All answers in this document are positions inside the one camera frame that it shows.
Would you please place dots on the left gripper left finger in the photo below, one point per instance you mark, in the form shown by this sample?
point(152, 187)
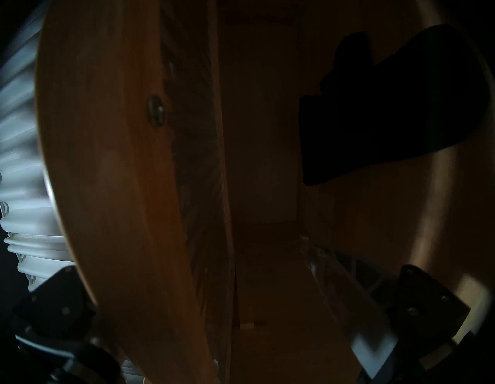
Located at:
point(58, 306)

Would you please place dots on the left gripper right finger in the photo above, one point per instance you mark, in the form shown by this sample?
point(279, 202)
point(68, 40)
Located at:
point(371, 309)

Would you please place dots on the wooden flap door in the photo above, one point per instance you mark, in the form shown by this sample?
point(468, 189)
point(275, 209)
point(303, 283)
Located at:
point(108, 193)

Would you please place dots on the black socks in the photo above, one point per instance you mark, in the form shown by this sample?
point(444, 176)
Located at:
point(386, 108)

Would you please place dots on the wooden cabinet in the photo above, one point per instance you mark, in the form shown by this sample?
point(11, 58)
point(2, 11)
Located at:
point(386, 216)

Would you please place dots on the metal screw in wood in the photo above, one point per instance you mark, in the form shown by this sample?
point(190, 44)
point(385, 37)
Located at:
point(156, 111)

